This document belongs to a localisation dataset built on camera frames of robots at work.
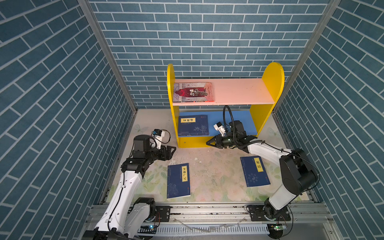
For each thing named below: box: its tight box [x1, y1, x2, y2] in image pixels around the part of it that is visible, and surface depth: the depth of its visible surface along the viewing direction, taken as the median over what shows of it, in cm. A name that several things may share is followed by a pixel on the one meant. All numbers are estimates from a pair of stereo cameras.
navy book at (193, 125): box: [178, 115, 209, 137], surface depth 91 cm
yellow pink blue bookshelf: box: [167, 62, 285, 148], surface depth 76 cm
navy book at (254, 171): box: [240, 155, 271, 188], surface depth 89 cm
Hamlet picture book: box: [173, 82, 215, 103], surface depth 74 cm
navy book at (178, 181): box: [167, 163, 191, 199], surface depth 85 cm
